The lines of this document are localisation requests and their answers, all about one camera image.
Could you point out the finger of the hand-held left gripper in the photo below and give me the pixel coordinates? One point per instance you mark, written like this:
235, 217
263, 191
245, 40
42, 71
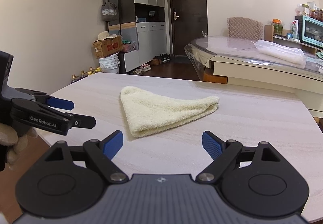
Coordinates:
85, 122
61, 104

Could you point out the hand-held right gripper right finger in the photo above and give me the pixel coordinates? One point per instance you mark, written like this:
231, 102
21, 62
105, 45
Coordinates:
212, 145

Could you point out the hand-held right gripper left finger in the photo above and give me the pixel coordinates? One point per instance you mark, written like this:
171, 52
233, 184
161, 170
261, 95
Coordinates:
112, 144

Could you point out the pale yellow towel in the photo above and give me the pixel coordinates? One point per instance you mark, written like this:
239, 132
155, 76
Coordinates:
156, 113

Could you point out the person's left hand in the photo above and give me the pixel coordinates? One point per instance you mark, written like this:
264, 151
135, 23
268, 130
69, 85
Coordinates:
14, 145

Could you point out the yellow-capped bottle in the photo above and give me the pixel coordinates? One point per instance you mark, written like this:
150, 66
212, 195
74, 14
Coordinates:
83, 75
98, 70
75, 79
91, 73

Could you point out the white bucket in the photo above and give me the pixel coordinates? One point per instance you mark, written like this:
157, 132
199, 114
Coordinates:
109, 63

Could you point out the orange stool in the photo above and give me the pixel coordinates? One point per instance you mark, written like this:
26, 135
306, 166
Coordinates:
214, 78

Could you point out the cardboard box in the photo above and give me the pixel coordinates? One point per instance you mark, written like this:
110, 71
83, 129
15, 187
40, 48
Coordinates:
107, 48

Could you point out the beige slippers pair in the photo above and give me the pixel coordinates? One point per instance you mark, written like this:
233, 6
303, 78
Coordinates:
137, 71

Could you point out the straw hat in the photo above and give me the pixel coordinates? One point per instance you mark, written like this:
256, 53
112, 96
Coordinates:
104, 36

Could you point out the cream dining table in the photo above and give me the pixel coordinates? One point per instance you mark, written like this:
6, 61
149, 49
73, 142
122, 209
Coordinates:
252, 75

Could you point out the pink clothes pile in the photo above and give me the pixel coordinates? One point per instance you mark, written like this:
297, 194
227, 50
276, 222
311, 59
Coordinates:
129, 46

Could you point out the brown shoes pair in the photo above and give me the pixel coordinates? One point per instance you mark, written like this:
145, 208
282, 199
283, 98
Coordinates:
156, 60

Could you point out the dark sneakers pair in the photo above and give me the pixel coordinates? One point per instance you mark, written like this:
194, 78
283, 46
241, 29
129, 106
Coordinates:
165, 58

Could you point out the grey hanging bag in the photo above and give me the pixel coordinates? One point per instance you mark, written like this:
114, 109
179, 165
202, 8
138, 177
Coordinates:
109, 12

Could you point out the clear plastic bag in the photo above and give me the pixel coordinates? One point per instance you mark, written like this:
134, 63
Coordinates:
277, 52

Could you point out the blue basket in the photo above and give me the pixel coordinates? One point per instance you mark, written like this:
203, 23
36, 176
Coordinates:
140, 19

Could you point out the quilted chair back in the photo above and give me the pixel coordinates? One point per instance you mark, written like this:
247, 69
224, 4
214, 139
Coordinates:
244, 28

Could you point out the wooden shelf rack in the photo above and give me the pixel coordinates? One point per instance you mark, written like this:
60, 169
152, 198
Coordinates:
268, 33

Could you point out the green pickle jar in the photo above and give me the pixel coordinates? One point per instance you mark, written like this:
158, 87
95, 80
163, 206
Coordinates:
277, 27

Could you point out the dark wooden door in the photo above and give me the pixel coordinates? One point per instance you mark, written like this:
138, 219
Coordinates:
188, 12

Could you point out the pale green cloth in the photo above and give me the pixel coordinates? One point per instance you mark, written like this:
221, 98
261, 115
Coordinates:
320, 54

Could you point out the teal toaster oven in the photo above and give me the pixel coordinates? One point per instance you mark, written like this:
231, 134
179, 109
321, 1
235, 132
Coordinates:
313, 32

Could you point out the yellow-lid glass jar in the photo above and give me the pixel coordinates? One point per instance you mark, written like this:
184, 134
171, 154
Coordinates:
305, 10

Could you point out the red pickle jar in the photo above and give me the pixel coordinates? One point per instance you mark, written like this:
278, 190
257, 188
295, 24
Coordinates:
320, 14
313, 14

